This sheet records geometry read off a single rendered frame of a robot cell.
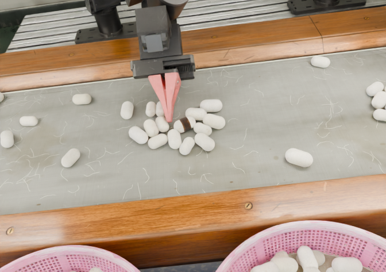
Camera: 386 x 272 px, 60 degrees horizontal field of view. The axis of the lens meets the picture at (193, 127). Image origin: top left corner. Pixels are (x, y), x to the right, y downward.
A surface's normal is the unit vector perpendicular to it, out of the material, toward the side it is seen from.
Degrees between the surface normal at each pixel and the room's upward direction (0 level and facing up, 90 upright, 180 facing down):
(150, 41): 76
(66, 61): 0
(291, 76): 0
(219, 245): 90
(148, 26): 40
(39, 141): 0
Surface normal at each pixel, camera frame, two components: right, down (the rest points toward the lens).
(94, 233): -0.10, -0.70
